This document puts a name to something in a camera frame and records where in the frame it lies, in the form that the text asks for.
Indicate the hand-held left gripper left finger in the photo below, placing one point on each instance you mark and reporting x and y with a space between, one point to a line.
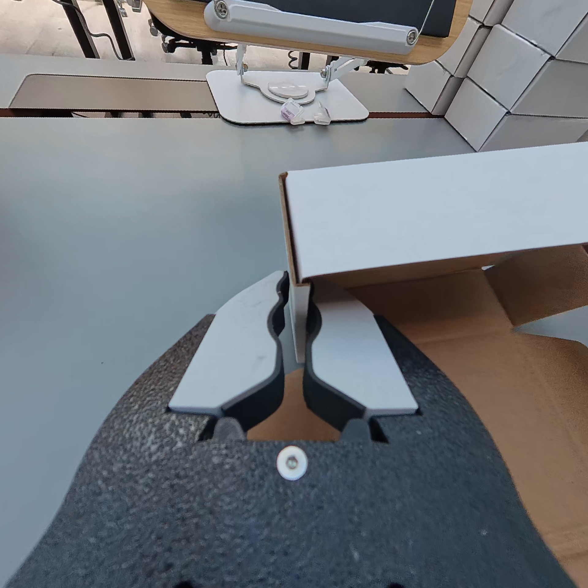
229 353

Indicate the black desk leg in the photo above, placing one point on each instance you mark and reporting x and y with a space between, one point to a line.
80 27
118 27

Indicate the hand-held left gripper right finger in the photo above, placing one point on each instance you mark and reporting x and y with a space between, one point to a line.
358 363

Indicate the silver monitor stand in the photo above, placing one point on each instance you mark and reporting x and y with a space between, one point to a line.
340 99

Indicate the black office chair base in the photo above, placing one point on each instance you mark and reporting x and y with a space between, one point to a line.
177 45

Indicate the stack of white boxes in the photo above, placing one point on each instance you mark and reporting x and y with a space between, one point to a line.
528 69

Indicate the small clear plastic piece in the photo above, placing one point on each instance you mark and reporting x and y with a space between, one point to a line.
322 117
291 112

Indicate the white cardboard box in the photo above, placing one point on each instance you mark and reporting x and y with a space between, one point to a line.
413 216

